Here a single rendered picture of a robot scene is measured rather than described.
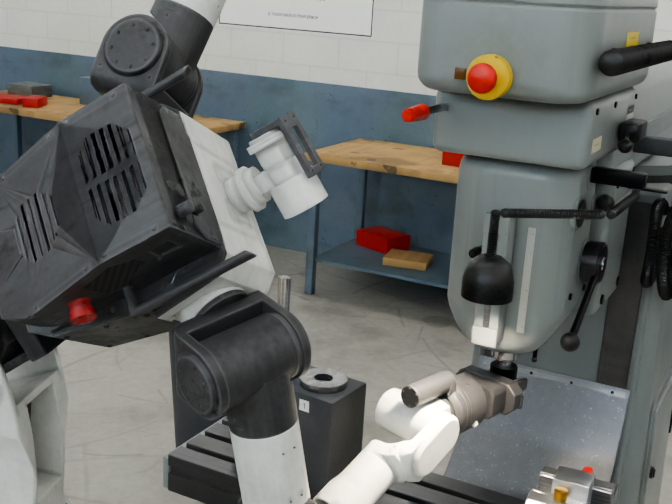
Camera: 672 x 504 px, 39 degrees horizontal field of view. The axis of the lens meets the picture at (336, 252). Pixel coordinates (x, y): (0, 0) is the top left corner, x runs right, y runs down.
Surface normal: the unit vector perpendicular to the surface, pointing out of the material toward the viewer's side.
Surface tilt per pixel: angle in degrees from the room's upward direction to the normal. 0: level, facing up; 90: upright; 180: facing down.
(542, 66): 90
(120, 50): 63
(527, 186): 90
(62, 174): 75
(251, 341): 31
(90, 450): 0
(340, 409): 90
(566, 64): 90
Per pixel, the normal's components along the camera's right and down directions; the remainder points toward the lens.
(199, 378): -0.74, 0.31
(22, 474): -0.17, 0.26
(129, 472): 0.06, -0.96
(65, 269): -0.59, -0.08
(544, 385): -0.39, -0.24
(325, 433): -0.55, 0.20
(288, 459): 0.69, 0.17
